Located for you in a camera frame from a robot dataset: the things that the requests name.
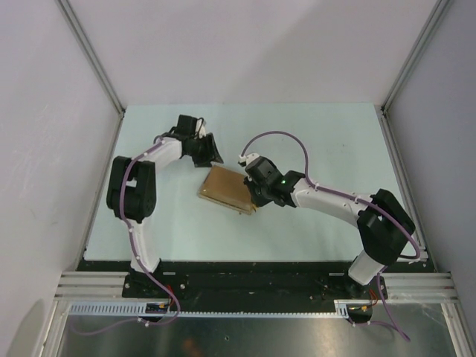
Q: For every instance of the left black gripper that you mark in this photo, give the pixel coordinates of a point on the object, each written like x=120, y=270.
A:
x=211, y=155

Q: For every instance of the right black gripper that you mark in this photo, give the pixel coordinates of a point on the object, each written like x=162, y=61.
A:
x=259, y=201

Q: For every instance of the brown cardboard express box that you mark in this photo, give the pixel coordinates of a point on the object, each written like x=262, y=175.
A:
x=226, y=188

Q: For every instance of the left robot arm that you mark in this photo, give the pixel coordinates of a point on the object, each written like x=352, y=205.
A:
x=132, y=191

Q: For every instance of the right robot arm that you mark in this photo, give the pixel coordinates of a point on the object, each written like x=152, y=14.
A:
x=383, y=224

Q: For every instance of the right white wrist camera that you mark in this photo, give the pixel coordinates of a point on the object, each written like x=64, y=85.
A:
x=245, y=160

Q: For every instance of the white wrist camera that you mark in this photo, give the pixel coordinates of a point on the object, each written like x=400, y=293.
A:
x=245, y=160
x=200, y=129

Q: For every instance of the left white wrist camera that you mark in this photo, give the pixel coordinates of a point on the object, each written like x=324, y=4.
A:
x=200, y=129

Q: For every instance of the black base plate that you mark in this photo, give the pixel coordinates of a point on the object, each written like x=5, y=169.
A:
x=245, y=287

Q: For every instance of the aluminium front rail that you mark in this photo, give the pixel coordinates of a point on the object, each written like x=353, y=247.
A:
x=401, y=287

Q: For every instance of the left aluminium frame post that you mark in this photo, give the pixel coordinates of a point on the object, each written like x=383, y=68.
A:
x=86, y=46

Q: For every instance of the aluminium frame post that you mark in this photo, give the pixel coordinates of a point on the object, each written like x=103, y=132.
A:
x=432, y=23
x=86, y=46

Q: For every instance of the right aluminium frame post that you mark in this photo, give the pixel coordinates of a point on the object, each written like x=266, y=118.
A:
x=432, y=23

